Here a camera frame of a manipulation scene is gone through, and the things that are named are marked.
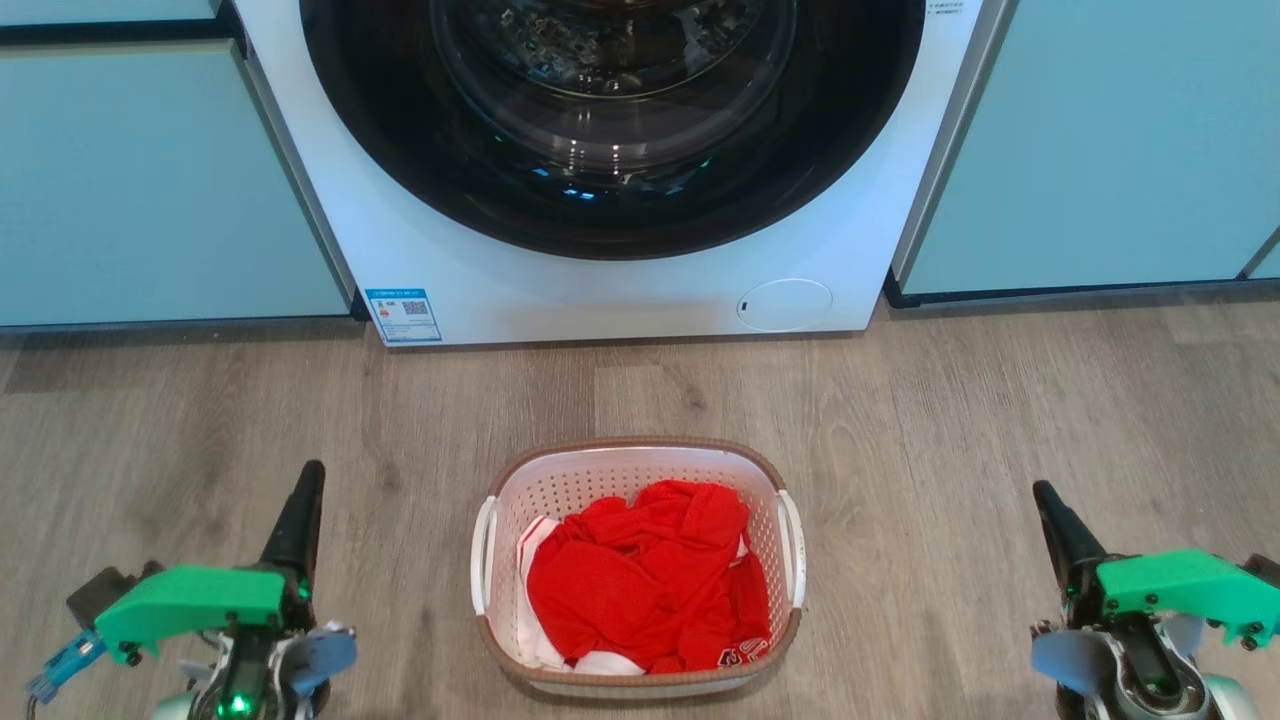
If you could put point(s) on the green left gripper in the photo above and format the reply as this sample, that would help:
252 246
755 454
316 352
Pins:
195 600

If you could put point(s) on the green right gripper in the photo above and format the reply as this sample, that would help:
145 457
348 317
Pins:
1185 585

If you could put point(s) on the white basket with brown rim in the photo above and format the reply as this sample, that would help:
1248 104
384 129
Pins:
590 470

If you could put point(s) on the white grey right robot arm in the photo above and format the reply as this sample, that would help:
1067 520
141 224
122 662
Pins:
1130 675

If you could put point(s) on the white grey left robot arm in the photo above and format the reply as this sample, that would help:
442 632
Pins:
250 680

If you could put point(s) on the blue energy label sticker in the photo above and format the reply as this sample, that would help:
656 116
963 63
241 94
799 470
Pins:
404 314

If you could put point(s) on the white garment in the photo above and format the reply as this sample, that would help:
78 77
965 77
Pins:
528 630

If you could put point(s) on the blue left wrist connector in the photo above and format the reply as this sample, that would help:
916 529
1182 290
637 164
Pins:
62 668

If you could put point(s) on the red garment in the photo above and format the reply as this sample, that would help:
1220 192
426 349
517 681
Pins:
630 590

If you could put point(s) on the round white filter cover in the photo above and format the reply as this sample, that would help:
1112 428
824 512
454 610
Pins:
785 305

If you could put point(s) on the large teal cabinet door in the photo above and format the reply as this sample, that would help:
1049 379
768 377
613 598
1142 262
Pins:
150 180

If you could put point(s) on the black round washer door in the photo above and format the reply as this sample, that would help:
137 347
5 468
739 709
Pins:
400 150

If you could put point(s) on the tall teal cabinet panel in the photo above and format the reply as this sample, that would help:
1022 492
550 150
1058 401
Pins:
1120 140

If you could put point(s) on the white front-load washing machine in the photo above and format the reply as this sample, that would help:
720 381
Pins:
640 295

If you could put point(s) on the small printed text label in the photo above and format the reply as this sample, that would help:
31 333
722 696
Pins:
946 6

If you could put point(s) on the narrow teal cabinet drawer front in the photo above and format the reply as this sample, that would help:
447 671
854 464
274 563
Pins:
100 8

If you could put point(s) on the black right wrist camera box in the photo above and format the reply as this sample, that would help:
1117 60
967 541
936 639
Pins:
1265 568

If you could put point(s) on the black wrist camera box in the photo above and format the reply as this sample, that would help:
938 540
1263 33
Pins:
1265 568
95 595

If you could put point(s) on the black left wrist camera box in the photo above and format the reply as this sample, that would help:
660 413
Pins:
95 595

